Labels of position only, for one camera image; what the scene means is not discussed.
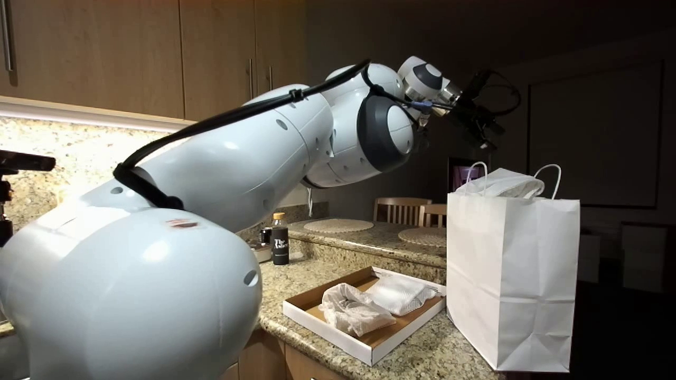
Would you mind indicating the white paper bag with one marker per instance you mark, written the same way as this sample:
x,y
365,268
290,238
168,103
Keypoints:
x,y
513,281

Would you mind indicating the wooden upper cabinet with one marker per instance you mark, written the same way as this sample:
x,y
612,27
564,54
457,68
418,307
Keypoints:
x,y
107,49

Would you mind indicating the dark bottle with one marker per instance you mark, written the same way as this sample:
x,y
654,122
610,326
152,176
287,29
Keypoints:
x,y
280,243

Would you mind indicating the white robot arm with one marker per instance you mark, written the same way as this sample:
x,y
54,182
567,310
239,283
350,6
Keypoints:
x,y
175,246

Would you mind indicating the thin white pole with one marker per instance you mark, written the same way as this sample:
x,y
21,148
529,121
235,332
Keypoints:
x,y
311,200

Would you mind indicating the white cube stool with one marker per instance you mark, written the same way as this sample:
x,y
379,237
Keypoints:
x,y
643,256
589,256

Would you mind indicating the flat cardboard box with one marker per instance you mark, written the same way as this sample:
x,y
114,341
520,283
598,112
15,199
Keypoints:
x,y
310,309

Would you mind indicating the folded white cloth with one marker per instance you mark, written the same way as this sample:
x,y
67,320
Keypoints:
x,y
403,293

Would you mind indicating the wooden chair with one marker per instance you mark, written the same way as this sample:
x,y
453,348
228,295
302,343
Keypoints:
x,y
398,209
435,215

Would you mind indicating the crumpled white cloth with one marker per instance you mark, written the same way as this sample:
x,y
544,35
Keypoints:
x,y
352,309

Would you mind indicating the wooden lower cabinet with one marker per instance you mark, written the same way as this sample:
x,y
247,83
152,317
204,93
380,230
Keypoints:
x,y
296,361

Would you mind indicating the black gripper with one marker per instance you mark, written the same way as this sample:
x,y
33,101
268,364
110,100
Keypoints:
x,y
476,110

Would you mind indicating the black camera on tripod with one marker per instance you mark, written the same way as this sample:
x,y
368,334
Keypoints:
x,y
21,162

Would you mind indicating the wooden cabinet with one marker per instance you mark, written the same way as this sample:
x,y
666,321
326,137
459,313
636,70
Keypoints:
x,y
107,49
296,361

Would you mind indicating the round beige plate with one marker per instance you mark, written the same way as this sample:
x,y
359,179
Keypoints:
x,y
338,226
423,237

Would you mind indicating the wall projection screen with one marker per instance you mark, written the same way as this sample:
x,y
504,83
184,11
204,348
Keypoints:
x,y
598,134

